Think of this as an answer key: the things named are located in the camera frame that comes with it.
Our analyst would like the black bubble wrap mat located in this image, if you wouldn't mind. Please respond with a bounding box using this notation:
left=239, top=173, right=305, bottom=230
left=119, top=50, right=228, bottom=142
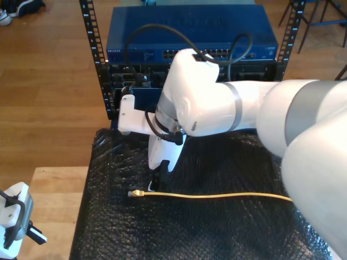
left=68, top=127, right=333, bottom=260

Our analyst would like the yellow network cable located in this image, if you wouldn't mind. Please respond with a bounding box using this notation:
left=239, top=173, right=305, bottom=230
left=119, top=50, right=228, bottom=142
left=127, top=190, right=293, bottom=203

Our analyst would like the dark metal chair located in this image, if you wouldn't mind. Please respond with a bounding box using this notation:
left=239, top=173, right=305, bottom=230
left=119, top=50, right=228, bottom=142
left=334, top=63, right=347, bottom=82

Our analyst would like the blue network switch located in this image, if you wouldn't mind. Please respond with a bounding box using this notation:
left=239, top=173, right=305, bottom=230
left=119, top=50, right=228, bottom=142
left=105, top=4, right=280, bottom=64

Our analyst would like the white shoe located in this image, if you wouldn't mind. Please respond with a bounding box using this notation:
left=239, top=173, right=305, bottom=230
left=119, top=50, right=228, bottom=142
left=0, top=8, right=13, bottom=27

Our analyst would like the dark blue shoe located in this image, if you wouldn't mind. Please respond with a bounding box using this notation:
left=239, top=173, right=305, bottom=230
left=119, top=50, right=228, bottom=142
left=7, top=0, right=47, bottom=18

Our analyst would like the black rack server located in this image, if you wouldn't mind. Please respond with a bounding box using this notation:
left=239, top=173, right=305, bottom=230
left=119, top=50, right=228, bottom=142
left=107, top=62, right=278, bottom=89

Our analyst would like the dark metal stool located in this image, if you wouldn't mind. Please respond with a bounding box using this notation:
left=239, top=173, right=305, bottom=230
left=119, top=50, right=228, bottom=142
left=297, top=0, right=347, bottom=54

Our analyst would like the short black cable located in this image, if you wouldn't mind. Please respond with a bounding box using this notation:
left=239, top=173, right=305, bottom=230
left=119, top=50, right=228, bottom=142
left=144, top=105, right=184, bottom=146

